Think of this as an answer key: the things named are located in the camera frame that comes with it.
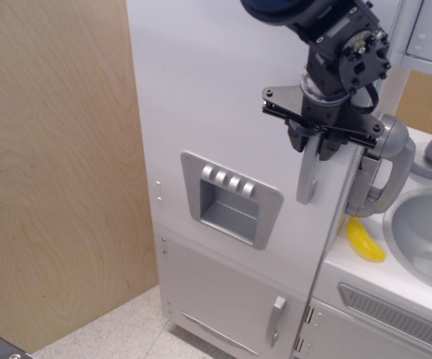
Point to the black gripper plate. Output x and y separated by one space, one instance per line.
336 121

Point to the grey fridge door handle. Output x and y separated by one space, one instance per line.
307 180

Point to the white toy fridge door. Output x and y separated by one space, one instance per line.
200 70

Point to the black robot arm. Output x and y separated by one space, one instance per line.
336 95

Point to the grey toy telephone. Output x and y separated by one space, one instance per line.
383 171

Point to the yellow toy banana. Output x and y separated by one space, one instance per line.
362 243

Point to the grey ice dispenser panel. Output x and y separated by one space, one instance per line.
230 202

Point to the silver toy sink bowl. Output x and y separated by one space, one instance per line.
407 228

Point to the white upper cabinet shelf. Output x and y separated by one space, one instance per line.
431 33

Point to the brass door hinge upper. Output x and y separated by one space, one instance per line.
309 314

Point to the brass door hinge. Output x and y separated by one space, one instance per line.
299 345
309 314

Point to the white lower freezer door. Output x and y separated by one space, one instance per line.
221 301

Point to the brass door hinge lower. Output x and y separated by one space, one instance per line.
299 345

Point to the grey oven vent panel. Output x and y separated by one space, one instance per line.
386 313

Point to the plywood board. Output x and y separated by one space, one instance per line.
76 236

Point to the grey freezer door handle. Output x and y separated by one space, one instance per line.
272 332

